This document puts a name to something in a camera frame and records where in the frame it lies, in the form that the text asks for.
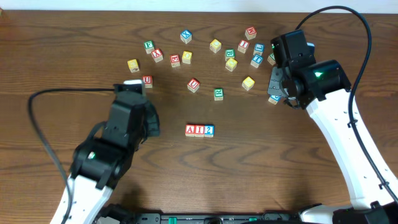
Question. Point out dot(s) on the green R block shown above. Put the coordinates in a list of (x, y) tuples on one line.
[(218, 94)]

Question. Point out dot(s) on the red U block centre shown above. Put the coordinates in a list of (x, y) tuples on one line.
[(193, 85)]

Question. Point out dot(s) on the red i block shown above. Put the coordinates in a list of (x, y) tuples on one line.
[(199, 131), (243, 46)]

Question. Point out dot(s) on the red U block left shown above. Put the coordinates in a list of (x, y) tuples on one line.
[(148, 81)]

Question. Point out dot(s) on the blue L block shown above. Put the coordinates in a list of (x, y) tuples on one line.
[(258, 49)]

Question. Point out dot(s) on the yellow block near E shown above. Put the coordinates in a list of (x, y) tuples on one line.
[(187, 57)]

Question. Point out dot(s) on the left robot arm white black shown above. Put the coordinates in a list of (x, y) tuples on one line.
[(99, 163)]

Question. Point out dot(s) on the yellow block far left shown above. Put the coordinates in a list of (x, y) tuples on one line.
[(133, 65)]

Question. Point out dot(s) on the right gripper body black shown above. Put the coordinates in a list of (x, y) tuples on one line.
[(277, 83)]

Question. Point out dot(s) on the red A block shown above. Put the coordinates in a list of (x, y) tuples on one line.
[(190, 130)]

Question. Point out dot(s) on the blue X block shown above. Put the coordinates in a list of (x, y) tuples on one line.
[(186, 36)]

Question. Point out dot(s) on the red E block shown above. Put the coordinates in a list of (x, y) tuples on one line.
[(175, 60)]

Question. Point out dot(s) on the green Z block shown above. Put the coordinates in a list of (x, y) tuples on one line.
[(271, 59)]

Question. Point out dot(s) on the red block top right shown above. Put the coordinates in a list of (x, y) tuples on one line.
[(250, 33)]

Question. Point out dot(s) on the yellow block centre right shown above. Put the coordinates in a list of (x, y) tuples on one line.
[(248, 83)]

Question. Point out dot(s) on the green F block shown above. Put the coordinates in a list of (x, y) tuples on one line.
[(149, 46)]

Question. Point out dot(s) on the green B block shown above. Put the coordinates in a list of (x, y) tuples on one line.
[(229, 53)]

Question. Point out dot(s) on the yellow block under B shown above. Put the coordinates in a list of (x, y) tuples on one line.
[(231, 64)]

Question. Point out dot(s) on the red I block top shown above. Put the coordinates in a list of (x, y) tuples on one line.
[(243, 46)]

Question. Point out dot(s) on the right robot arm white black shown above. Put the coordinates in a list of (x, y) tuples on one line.
[(323, 90)]

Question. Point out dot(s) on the red X block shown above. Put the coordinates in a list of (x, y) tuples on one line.
[(157, 55)]

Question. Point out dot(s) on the yellow block top centre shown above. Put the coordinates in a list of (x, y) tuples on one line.
[(215, 46)]

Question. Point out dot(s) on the red u block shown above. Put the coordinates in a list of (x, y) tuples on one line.
[(148, 81), (193, 85)]

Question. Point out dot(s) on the blue 2 block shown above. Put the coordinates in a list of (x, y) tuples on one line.
[(209, 131)]

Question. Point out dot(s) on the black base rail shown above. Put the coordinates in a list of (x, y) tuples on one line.
[(156, 218)]

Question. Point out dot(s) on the blue P block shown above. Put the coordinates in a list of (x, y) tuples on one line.
[(274, 99)]

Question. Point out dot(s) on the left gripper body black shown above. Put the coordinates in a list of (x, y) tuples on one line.
[(150, 116)]

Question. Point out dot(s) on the blue T block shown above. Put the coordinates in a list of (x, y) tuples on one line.
[(256, 60)]

